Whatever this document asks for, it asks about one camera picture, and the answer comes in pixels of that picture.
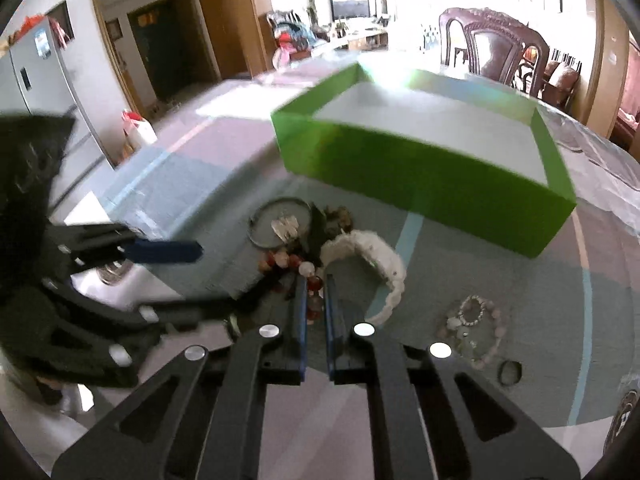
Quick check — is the red bead bracelet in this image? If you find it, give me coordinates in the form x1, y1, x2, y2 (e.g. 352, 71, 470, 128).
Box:
257, 249, 326, 322

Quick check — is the clear crystal ornament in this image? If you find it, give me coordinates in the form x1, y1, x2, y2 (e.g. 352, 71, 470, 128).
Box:
271, 214, 302, 242

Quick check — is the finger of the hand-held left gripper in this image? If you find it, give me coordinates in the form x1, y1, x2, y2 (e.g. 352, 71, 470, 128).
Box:
0, 275, 261, 389
47, 220, 204, 275

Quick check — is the clear plastic sheet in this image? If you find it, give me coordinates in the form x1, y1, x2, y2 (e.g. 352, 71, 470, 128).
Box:
545, 110, 640, 241

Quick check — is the dark wooden door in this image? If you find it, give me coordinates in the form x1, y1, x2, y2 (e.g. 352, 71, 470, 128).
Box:
127, 0, 221, 102

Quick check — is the white bead bracelet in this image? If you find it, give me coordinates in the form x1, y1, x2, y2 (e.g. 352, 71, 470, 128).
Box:
320, 230, 407, 325

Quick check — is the brown leather chair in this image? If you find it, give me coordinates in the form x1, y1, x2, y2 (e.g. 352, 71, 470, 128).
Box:
542, 60, 582, 112

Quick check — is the plaid tablecloth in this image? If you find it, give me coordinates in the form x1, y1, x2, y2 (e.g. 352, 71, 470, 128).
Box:
0, 52, 640, 480

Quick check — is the red and white bag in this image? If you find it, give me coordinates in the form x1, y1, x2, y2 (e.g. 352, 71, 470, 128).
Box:
121, 109, 159, 154

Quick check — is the black watch strap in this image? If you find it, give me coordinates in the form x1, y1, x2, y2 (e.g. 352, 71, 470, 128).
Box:
300, 203, 328, 262

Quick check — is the small dark bead ring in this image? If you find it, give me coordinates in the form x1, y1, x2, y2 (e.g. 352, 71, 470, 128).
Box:
498, 360, 523, 387

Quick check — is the low wooden tv cabinet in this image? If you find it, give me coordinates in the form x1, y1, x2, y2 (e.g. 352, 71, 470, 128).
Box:
345, 25, 392, 52

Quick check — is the silver bangle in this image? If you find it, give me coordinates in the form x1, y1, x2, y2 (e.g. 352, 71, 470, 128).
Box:
248, 196, 313, 250

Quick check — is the carved dark wooden chair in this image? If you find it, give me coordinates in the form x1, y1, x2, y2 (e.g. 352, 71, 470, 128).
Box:
439, 7, 551, 98

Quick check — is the silver refrigerator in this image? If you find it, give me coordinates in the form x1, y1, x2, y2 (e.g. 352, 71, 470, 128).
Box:
0, 15, 117, 202

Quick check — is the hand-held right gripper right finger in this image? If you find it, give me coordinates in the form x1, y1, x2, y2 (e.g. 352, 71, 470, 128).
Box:
324, 274, 583, 480

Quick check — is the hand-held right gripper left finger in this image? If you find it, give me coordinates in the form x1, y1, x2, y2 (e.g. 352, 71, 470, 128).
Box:
50, 274, 308, 480

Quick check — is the green cardboard box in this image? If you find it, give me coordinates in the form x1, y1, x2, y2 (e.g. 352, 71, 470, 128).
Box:
270, 57, 578, 260

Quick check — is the pile of toys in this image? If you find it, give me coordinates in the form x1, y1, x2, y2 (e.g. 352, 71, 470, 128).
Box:
266, 9, 322, 69

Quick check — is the black television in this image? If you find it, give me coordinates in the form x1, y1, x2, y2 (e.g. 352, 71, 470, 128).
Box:
332, 0, 372, 21

